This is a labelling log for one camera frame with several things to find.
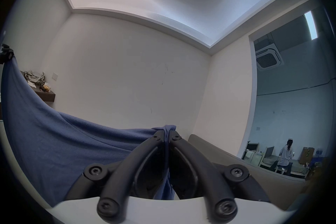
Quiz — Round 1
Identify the dark blue shirt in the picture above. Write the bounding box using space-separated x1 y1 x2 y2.
1 56 177 208

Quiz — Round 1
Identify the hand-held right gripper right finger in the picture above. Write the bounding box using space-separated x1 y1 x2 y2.
168 129 271 223

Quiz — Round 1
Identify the dark wall shelf with clutter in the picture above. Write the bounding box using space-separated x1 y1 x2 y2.
20 69 56 109

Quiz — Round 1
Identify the brown wooden cabinet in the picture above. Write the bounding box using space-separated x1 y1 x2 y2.
299 146 315 166

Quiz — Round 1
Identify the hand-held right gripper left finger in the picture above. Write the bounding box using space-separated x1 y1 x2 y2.
66 129 168 223

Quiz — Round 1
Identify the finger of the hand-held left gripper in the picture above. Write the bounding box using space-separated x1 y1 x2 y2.
0 44 15 65

